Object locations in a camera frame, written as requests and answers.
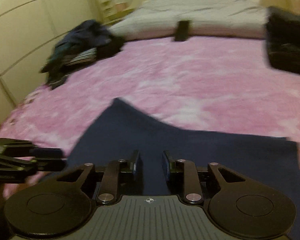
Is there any navy blue garment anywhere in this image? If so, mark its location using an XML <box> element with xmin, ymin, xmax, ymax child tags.
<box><xmin>66</xmin><ymin>98</ymin><xmax>300</xmax><ymax>239</ymax></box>

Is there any pile of dark clothes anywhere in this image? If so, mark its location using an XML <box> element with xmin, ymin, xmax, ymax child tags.
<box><xmin>40</xmin><ymin>20</ymin><xmax>125</xmax><ymax>89</ymax></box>

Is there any stack of folded dark clothes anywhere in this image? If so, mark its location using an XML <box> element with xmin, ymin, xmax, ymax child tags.
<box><xmin>266</xmin><ymin>7</ymin><xmax>300</xmax><ymax>75</ymax></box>

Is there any pink floral blanket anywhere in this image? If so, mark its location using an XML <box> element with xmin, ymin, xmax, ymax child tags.
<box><xmin>0</xmin><ymin>35</ymin><xmax>300</xmax><ymax>205</ymax></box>

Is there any black smartphone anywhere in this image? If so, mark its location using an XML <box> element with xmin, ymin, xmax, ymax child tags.
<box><xmin>174</xmin><ymin>21</ymin><xmax>190</xmax><ymax>42</ymax></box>

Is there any cream dressing table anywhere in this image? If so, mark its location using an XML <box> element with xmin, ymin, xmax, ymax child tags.
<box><xmin>98</xmin><ymin>0</ymin><xmax>136</xmax><ymax>25</ymax></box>

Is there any white striped duvet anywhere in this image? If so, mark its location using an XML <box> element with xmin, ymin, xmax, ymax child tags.
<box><xmin>109</xmin><ymin>0</ymin><xmax>267</xmax><ymax>41</ymax></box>

